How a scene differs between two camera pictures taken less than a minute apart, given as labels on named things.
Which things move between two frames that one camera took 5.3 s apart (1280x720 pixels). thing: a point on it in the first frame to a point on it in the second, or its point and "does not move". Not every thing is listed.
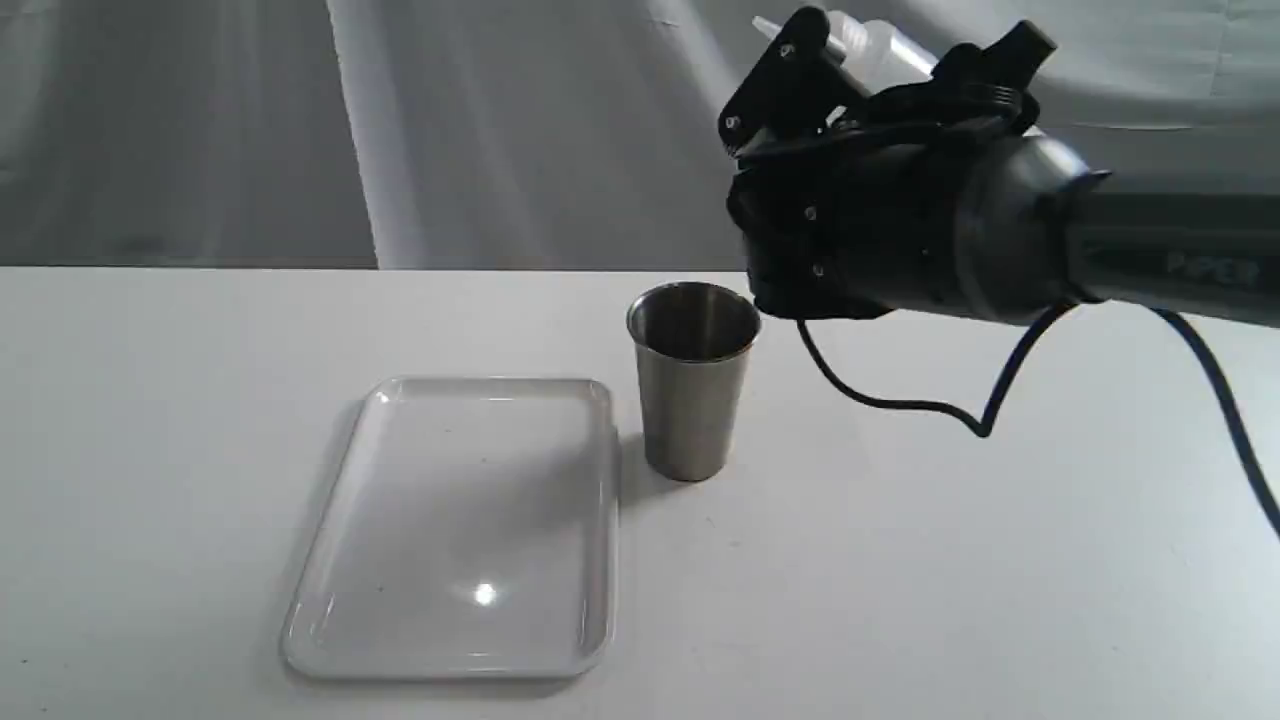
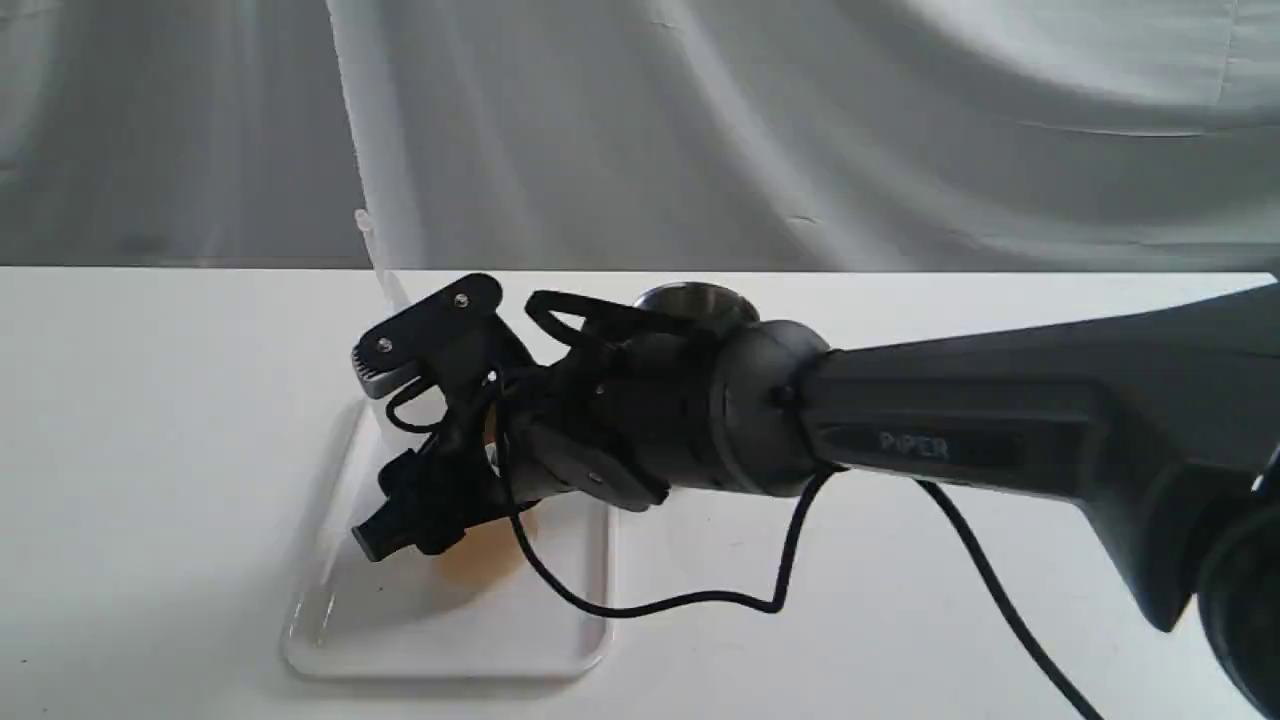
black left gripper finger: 799,84 to 456,333
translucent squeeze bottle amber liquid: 880,59 to 504,548
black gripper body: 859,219 to 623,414
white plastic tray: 468,532 does not move
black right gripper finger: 998,76 to 434,495
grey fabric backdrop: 523,134 does not move
